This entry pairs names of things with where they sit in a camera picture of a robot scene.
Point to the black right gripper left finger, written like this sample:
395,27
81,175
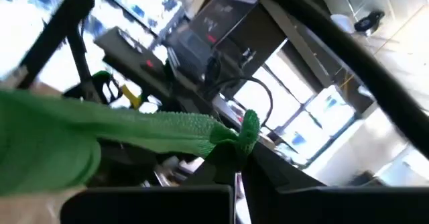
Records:
167,207

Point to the yellow tag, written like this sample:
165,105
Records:
132,98

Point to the tilted dark screen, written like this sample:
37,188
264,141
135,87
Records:
221,16

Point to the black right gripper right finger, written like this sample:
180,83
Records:
318,207

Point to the black box with red light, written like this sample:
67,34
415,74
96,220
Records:
127,49

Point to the green elastic bandage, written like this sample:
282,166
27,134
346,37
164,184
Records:
151,130

